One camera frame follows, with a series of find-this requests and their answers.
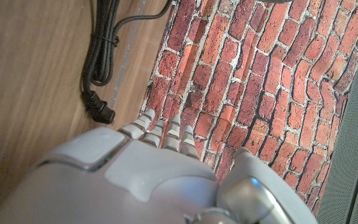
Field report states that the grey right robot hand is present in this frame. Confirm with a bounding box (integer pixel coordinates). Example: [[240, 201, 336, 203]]
[[0, 108, 318, 224]]

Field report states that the black press power cord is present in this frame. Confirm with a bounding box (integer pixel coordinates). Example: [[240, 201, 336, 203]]
[[79, 0, 173, 125]]

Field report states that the grey perforated wall panel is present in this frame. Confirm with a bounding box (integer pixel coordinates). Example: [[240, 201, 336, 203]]
[[317, 18, 358, 224]]

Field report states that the red brick print backdrop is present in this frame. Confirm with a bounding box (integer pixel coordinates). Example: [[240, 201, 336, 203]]
[[138, 0, 358, 217]]

